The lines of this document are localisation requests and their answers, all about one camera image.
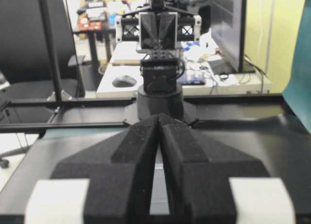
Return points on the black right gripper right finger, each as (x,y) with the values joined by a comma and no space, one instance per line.
(218,184)

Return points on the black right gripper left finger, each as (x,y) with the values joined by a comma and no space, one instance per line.
(107,183)

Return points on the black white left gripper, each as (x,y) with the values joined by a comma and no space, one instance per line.
(158,27)

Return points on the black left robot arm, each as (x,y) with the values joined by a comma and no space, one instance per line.
(160,93)

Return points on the white desk with clutter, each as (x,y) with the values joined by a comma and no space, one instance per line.
(198,80)

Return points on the grey computer mouse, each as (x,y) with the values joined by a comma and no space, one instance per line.
(124,81)

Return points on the red box on desk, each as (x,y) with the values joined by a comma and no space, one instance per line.
(84,24)

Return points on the black computer monitor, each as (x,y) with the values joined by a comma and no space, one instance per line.
(228,19)

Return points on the teal backdrop sheet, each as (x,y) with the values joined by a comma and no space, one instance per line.
(297,93)

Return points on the black office chair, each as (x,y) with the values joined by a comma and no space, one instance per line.
(24,58)

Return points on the black aluminium frame rail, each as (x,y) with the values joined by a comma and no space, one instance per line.
(88,113)

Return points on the black vertical frame pole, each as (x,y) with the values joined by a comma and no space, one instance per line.
(52,54)

